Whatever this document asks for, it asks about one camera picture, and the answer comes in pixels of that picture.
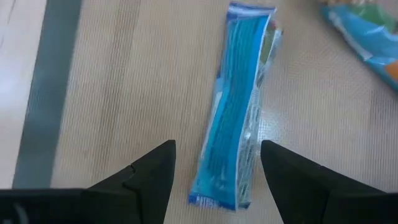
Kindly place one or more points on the beige mat with grey border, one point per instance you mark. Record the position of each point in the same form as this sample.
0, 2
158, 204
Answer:
124, 93

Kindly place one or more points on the multicolour granola bar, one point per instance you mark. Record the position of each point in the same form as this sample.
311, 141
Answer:
373, 40

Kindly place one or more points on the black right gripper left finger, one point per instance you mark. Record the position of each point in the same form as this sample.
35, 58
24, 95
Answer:
146, 193

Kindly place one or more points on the blue granola bar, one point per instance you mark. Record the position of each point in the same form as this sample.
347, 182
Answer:
227, 124

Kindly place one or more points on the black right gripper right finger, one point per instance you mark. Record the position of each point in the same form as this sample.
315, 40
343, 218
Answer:
298, 193

